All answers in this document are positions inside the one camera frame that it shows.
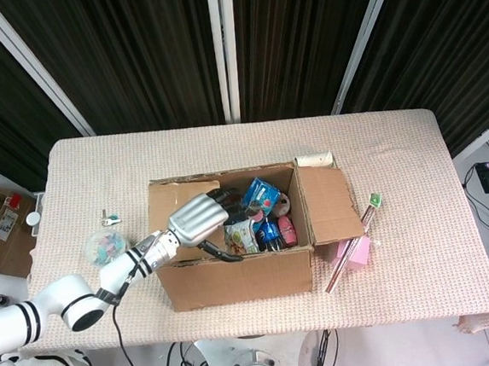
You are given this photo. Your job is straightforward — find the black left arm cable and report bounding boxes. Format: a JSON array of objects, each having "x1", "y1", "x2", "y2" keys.
[{"x1": 108, "y1": 300, "x2": 150, "y2": 366}]

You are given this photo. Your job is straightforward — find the pink waffle tablecloth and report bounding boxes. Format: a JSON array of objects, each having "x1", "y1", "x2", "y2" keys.
[{"x1": 0, "y1": 101, "x2": 489, "y2": 366}]

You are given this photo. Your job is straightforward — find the green handled lint roller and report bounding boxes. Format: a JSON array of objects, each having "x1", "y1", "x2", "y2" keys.
[{"x1": 294, "y1": 151, "x2": 338, "y2": 171}]

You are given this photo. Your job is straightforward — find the brown cardboard box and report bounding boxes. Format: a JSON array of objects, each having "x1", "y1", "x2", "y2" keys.
[{"x1": 145, "y1": 154, "x2": 372, "y2": 315}]

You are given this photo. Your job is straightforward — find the pink sticky note block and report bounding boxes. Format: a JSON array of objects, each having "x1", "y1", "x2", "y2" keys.
[{"x1": 327, "y1": 235, "x2": 373, "y2": 271}]

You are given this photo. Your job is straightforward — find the beige tape roll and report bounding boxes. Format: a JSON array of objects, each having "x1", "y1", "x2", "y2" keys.
[{"x1": 271, "y1": 193, "x2": 294, "y2": 218}]

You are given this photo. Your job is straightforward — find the packaged chopsticks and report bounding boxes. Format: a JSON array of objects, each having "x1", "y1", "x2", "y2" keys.
[{"x1": 317, "y1": 193, "x2": 393, "y2": 293}]

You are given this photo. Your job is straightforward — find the clear tub of coloured clips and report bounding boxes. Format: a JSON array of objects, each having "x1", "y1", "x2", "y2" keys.
[{"x1": 82, "y1": 226, "x2": 134, "y2": 271}]

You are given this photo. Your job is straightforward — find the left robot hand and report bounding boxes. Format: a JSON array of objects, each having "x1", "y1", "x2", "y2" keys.
[{"x1": 164, "y1": 183, "x2": 254, "y2": 268}]

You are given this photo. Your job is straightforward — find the white black sneaker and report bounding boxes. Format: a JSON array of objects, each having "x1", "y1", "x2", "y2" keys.
[{"x1": 9, "y1": 347, "x2": 92, "y2": 366}]

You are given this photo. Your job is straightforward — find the blue snack packet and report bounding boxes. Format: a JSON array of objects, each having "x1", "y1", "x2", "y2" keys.
[{"x1": 240, "y1": 175, "x2": 283, "y2": 218}]

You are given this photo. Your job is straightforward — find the pink snack pack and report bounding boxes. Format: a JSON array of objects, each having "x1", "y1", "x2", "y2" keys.
[{"x1": 277, "y1": 214, "x2": 299, "y2": 247}]

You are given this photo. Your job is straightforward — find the small green white clip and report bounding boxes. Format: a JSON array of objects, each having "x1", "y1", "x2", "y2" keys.
[{"x1": 99, "y1": 207, "x2": 121, "y2": 227}]

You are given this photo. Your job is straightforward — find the green white snack bag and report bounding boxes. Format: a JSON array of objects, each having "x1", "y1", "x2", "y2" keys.
[{"x1": 222, "y1": 218, "x2": 260, "y2": 257}]

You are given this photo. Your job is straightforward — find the dark blue cookie pack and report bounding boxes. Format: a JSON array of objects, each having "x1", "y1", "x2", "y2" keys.
[{"x1": 254, "y1": 218, "x2": 283, "y2": 252}]

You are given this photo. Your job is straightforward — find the white partition frame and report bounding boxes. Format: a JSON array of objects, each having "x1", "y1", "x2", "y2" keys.
[
  {"x1": 320, "y1": 0, "x2": 411, "y2": 115},
  {"x1": 206, "y1": 0, "x2": 244, "y2": 125},
  {"x1": 0, "y1": 0, "x2": 96, "y2": 144}
]

